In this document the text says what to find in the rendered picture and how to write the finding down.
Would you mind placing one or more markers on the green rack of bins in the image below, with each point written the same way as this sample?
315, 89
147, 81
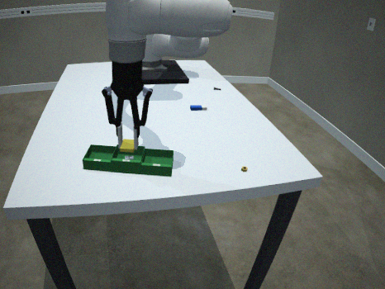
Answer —
155, 162

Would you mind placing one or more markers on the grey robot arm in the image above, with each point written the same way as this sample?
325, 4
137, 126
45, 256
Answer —
130, 21

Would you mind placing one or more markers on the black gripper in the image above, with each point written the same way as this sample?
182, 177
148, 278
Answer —
127, 73

